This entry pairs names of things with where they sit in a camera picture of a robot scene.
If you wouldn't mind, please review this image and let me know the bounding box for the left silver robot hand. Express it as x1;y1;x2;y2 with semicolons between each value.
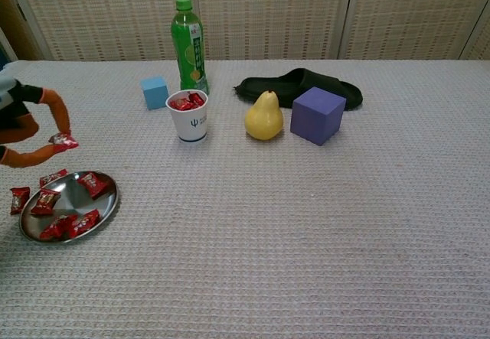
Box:
0;67;74;168

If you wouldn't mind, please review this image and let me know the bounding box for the round metal plate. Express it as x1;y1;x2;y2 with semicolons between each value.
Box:
18;170;119;245

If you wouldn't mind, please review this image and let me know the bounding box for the white paper cup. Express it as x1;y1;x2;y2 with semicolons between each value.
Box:
165;89;209;145

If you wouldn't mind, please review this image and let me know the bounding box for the brown wooden board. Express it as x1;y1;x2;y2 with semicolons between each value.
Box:
0;0;43;63

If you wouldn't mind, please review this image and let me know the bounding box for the woven folding screen panel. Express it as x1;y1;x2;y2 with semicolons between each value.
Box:
459;0;490;61
11;0;191;63
185;0;355;61
338;0;490;61

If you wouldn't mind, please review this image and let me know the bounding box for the light blue foam cube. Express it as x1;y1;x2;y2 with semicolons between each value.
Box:
139;76;170;111

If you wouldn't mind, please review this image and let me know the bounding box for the green drink bottle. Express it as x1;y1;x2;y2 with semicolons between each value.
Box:
170;0;211;96

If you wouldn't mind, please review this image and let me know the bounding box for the yellow pear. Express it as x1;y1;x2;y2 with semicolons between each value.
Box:
244;89;285;142

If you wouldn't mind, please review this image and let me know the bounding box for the black slipper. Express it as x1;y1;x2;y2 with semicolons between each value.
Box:
232;67;364;112

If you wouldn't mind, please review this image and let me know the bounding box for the purple foam cube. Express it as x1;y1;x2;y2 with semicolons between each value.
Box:
289;86;348;147

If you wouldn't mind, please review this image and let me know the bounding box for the woven fringed tablecloth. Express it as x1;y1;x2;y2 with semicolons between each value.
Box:
0;58;490;339

